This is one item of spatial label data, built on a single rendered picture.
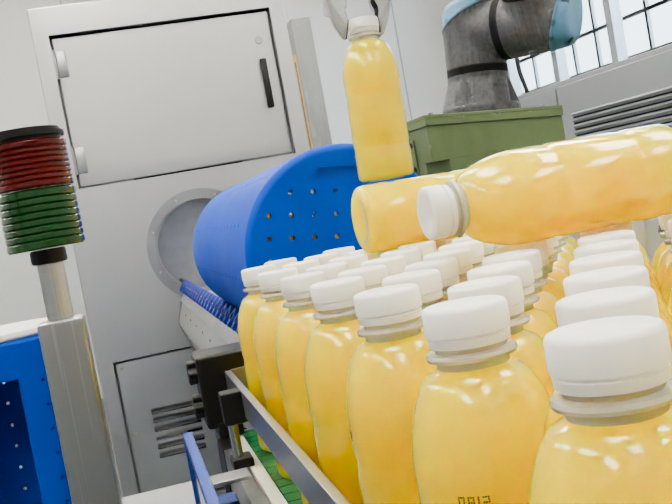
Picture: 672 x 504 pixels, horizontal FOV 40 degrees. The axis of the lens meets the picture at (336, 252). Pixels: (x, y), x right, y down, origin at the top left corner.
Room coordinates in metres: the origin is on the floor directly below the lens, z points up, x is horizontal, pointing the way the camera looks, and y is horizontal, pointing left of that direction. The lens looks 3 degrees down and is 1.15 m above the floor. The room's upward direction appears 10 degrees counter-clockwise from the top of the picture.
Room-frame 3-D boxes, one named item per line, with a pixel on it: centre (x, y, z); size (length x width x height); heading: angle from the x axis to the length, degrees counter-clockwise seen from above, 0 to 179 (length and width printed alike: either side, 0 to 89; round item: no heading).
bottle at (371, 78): (1.17, -0.08, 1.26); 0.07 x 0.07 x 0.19
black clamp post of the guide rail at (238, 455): (0.97, 0.14, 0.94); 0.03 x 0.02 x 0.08; 13
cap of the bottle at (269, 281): (0.90, 0.06, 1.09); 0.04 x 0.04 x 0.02
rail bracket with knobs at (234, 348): (1.15, 0.16, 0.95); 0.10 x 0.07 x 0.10; 103
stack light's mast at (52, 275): (0.78, 0.24, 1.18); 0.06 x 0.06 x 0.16
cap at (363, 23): (1.17, -0.08, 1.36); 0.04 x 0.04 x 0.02
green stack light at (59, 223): (0.78, 0.24, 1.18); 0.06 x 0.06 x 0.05
